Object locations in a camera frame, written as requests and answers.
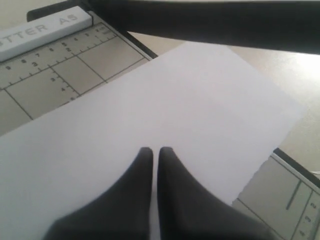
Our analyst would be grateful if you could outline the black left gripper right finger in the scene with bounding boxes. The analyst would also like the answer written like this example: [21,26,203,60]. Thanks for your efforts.
[157,147,276,240]

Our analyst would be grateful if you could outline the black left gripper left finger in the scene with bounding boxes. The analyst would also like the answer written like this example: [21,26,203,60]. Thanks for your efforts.
[44,147,153,240]

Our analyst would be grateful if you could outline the white paper sheet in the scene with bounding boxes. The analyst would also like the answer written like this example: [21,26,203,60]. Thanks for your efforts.
[0,42,304,240]

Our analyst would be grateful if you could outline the black cutter blade arm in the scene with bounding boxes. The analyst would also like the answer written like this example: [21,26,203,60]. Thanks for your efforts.
[88,0,320,55]

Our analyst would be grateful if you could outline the grey paper cutter base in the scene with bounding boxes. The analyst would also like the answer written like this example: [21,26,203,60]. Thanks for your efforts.
[0,15,320,240]

